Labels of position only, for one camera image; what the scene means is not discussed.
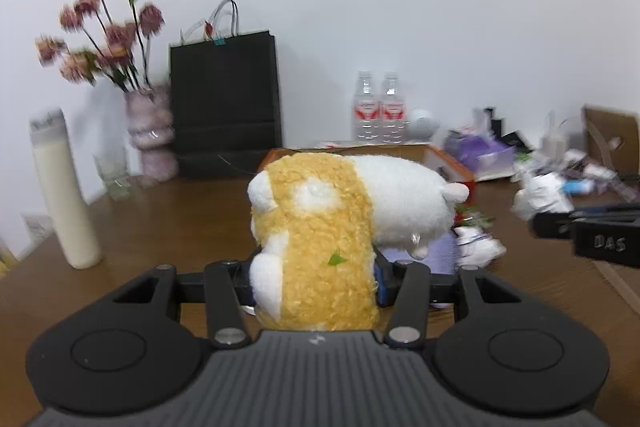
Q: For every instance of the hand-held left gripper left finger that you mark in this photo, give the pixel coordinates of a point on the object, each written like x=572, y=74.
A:
x=222, y=297

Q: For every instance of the pink ribbed vase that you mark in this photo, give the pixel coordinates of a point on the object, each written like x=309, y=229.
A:
x=150, y=132

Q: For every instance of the white tissue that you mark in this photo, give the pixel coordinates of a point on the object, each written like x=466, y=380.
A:
x=480, y=248
x=542, y=199

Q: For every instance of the black paper bag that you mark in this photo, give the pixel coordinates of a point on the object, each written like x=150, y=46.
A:
x=225, y=107

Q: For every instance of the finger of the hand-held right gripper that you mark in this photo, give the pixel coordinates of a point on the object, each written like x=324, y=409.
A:
x=552, y=224

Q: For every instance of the red cardboard box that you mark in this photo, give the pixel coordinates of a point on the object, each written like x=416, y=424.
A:
x=400, y=152

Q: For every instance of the black rectangular case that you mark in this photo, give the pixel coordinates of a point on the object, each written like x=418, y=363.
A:
x=495, y=122

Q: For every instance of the brown cardboard panel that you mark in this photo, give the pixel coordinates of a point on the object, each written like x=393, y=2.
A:
x=610, y=137

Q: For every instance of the purple tissue pack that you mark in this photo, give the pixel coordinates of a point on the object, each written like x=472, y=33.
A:
x=480, y=152

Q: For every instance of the lavender striped cloth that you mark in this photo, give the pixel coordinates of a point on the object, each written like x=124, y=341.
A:
x=435, y=254

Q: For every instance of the clear red-label water bottle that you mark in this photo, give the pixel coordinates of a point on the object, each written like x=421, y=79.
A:
x=366, y=112
x=393, y=112

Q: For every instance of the blue white tube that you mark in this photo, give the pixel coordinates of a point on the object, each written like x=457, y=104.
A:
x=579, y=188

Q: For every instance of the yellow white plush hamster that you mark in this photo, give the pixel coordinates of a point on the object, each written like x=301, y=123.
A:
x=320, y=247

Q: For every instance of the clear glass cup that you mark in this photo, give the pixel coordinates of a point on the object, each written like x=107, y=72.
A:
x=114, y=177

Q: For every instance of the pink dried flowers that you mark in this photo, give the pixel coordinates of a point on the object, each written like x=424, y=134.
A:
x=107, y=42

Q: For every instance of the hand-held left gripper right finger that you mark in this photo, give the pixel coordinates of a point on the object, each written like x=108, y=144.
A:
x=384, y=282

